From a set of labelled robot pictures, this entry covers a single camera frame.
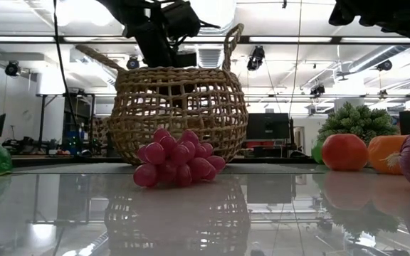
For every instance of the red grape bunch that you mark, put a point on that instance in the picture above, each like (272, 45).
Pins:
(155, 153)

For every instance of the orange fruit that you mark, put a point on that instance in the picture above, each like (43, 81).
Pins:
(384, 153)

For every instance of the red apple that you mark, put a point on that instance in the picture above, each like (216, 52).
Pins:
(344, 152)

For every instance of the bright green apple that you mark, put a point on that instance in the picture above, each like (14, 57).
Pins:
(317, 153)

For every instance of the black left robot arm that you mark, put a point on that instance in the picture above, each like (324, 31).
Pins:
(126, 10)

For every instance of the black metal rack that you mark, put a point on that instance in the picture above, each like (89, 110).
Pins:
(78, 117)

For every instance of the potted green succulent plant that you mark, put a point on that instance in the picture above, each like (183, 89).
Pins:
(358, 119)

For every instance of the glossy white table sheet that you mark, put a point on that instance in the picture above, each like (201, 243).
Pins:
(297, 231)

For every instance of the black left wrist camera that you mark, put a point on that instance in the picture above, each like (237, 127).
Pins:
(180, 19)

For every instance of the silver round air duct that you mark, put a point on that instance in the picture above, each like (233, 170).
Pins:
(219, 14)

